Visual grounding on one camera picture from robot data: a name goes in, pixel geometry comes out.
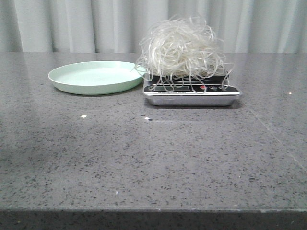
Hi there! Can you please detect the white pleated curtain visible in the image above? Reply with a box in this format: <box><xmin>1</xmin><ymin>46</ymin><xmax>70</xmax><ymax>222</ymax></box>
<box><xmin>0</xmin><ymin>0</ymin><xmax>307</xmax><ymax>53</ymax></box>

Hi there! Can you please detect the black silver kitchen scale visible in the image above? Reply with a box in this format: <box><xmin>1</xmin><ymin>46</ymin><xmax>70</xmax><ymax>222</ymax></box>
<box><xmin>143</xmin><ymin>73</ymin><xmax>242</xmax><ymax>106</ymax></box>

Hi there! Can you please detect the light green round plate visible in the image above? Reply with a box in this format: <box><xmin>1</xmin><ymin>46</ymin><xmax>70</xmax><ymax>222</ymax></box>
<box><xmin>48</xmin><ymin>61</ymin><xmax>146</xmax><ymax>95</ymax></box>

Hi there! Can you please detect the white vermicelli noodle bundle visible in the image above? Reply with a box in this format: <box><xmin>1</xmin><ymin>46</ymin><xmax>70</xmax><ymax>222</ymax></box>
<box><xmin>134</xmin><ymin>17</ymin><xmax>231</xmax><ymax>92</ymax></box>

